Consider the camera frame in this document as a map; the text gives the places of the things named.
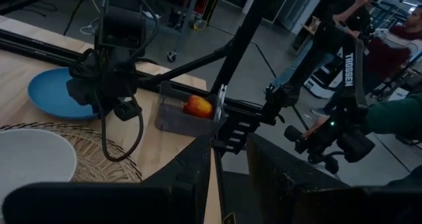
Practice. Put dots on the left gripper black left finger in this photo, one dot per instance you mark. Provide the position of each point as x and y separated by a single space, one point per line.
99 204

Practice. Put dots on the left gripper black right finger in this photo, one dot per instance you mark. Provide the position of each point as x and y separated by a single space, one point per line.
296 191

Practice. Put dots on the blue plate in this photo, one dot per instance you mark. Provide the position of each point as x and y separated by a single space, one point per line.
49 92

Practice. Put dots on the red yellow apple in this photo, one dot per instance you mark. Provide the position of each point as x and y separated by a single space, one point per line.
198 107

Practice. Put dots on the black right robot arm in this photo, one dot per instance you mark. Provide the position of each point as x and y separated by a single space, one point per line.
122 26

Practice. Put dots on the round woven placemat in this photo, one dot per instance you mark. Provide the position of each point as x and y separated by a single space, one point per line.
99 151

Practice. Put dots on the person's hand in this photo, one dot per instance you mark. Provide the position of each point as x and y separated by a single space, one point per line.
313 128

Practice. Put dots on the black tripod leg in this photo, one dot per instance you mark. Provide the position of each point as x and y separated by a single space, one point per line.
76 11

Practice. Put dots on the clear plastic container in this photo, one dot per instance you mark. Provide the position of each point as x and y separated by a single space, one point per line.
171 118

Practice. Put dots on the white bowl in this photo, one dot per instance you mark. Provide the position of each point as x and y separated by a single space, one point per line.
29 158

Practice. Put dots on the metal rolling cart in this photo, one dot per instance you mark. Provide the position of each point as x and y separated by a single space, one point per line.
188 19

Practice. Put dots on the white machine base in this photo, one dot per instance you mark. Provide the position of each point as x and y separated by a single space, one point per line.
321 84

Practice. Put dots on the person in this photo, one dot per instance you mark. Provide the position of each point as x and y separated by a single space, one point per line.
392 115
349 10
389 52

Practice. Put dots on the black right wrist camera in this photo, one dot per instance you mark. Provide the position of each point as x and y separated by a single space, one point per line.
128 109

